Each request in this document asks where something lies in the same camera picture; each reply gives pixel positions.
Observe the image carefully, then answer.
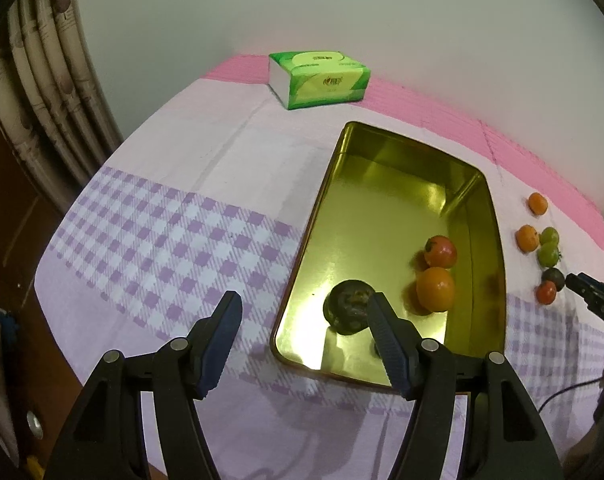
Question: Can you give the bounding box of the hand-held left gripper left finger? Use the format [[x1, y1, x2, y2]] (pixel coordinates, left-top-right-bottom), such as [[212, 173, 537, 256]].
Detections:
[[44, 290, 243, 480]]

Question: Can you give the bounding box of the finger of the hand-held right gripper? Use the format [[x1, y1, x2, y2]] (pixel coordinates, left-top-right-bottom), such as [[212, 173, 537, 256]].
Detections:
[[566, 272, 604, 331]]

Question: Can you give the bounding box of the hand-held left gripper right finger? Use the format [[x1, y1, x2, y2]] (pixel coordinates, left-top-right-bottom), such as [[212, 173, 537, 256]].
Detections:
[[366, 292, 566, 480]]

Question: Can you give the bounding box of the small dark round fruit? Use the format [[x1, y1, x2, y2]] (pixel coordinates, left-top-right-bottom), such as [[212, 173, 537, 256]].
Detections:
[[541, 267, 566, 291]]

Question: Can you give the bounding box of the large orange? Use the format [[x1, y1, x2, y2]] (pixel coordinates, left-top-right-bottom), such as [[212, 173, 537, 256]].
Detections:
[[415, 267, 456, 312]]

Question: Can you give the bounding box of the large red tomato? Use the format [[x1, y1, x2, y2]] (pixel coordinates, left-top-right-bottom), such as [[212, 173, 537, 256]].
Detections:
[[424, 235, 458, 268]]

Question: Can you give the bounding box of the gold metal tin tray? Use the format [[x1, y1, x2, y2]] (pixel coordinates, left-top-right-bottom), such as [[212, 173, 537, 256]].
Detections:
[[271, 121, 507, 390]]

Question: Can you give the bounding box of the pink purple checkered tablecloth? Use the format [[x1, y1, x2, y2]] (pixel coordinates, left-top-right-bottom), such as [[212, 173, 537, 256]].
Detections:
[[34, 53, 604, 480]]

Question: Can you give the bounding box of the brown wooden cabinet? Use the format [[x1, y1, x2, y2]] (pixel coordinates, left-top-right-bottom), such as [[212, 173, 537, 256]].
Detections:
[[0, 105, 85, 480]]

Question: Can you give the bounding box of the green tissue pack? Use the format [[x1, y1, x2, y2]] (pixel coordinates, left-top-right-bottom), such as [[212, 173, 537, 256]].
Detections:
[[268, 50, 371, 111]]

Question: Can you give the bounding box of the beige patterned curtain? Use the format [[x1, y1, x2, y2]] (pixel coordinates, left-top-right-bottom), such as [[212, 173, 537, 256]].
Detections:
[[0, 0, 124, 213]]

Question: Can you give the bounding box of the black cable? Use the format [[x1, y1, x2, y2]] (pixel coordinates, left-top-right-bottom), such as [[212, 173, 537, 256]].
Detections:
[[537, 379, 604, 411]]

